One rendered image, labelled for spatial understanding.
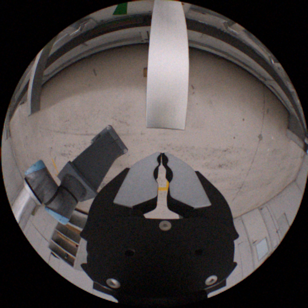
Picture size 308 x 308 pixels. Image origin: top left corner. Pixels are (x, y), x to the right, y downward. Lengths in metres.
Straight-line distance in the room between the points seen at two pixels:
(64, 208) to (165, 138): 0.93
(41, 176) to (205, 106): 1.20
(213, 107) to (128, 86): 0.76
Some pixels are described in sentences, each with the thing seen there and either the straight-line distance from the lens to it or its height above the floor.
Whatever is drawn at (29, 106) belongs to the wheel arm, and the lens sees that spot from 0.25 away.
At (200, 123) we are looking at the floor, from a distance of 1.03.
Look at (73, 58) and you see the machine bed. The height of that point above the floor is 0.17.
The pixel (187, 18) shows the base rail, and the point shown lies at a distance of 0.39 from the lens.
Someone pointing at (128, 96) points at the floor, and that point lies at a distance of 0.98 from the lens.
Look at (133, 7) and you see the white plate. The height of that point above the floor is 0.75.
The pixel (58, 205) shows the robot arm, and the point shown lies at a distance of 0.58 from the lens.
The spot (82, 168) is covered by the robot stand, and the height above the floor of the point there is 0.54.
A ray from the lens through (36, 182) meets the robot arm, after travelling 0.55.
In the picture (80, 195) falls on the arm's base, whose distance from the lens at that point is 0.66.
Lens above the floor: 0.94
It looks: 62 degrees down
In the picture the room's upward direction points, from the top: 176 degrees counter-clockwise
